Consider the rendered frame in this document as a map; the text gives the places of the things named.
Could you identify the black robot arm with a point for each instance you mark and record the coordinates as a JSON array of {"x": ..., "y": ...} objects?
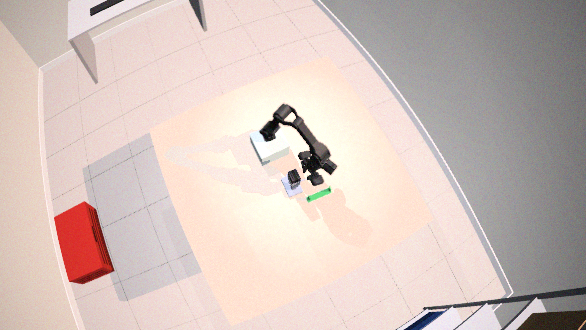
[{"x": 319, "y": 151}]

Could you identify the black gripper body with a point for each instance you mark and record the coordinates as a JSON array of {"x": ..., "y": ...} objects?
[{"x": 316, "y": 178}]

